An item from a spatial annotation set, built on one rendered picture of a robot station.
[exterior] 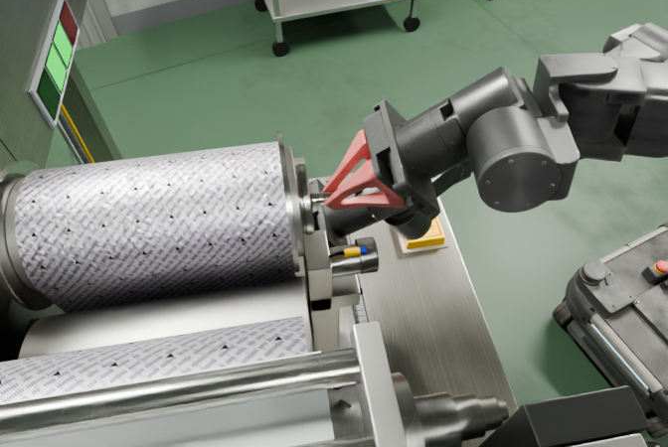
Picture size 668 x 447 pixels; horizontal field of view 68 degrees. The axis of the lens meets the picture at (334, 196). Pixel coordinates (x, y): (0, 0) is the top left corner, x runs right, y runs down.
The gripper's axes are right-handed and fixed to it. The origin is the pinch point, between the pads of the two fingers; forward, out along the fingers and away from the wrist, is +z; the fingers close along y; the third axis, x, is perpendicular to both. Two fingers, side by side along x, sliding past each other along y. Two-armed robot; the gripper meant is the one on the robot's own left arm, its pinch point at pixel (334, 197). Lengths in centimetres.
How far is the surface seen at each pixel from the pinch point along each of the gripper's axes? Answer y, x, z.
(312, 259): -3.6, -3.1, 5.8
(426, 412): -22.8, 6.0, -7.8
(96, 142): 73, -17, 87
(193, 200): -1.6, 11.1, 7.8
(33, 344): -10.6, 15.0, 24.1
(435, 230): 14.7, -40.1, 5.1
